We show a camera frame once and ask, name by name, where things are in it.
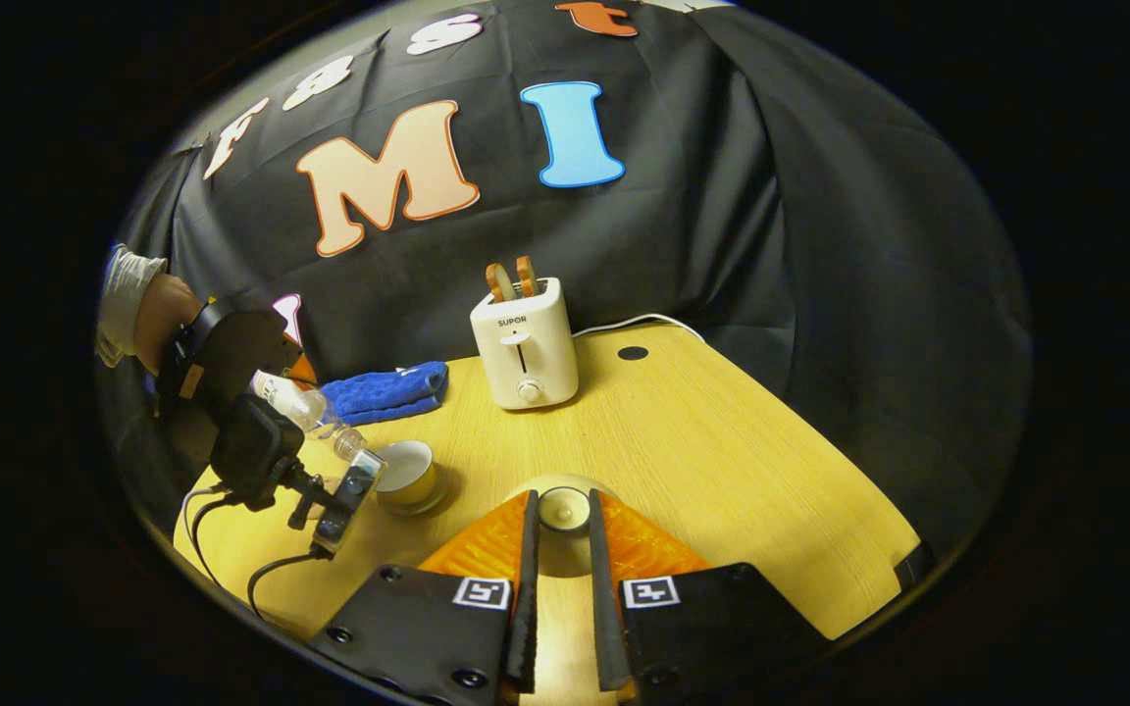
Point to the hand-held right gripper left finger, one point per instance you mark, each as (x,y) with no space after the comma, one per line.
(526,608)

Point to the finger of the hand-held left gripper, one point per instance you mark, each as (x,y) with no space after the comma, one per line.
(302,371)

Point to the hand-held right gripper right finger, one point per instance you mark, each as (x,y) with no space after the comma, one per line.
(604,628)

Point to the clear plastic water bottle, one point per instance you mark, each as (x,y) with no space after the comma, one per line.
(315,412)

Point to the cream teacup lid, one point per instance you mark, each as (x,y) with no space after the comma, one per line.
(562,510)

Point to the cream teacup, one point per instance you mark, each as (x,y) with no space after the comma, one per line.
(408,476)

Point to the folded blue towel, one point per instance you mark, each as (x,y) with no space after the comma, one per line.
(384,392)

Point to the white toaster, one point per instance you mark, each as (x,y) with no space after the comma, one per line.
(526,353)

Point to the black backdrop cloth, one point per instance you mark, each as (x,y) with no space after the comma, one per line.
(820,245)

